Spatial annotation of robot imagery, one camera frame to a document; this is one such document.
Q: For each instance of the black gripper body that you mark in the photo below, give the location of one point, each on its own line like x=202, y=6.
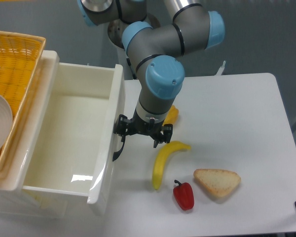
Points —
x=147, y=128

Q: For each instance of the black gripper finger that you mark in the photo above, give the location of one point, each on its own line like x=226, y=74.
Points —
x=120, y=126
x=162, y=135

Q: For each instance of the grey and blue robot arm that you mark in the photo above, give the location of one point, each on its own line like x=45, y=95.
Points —
x=153, y=54

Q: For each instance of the white drawer cabinet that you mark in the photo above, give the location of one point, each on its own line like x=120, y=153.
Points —
x=13, y=199

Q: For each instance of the yellow bell pepper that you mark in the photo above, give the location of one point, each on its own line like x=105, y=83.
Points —
x=172, y=116

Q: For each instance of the yellow banana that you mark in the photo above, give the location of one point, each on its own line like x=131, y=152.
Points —
x=161, y=160

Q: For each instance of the red bell pepper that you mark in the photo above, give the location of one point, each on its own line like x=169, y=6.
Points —
x=183, y=195

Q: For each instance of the slice of bread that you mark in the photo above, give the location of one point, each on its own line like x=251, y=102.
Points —
x=218, y=182

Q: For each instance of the yellow woven basket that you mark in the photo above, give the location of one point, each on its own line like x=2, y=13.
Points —
x=19, y=57

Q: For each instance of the white metal table bracket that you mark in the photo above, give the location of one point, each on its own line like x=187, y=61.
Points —
x=221, y=69

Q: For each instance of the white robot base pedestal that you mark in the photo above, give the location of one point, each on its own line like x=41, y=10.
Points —
x=115, y=30

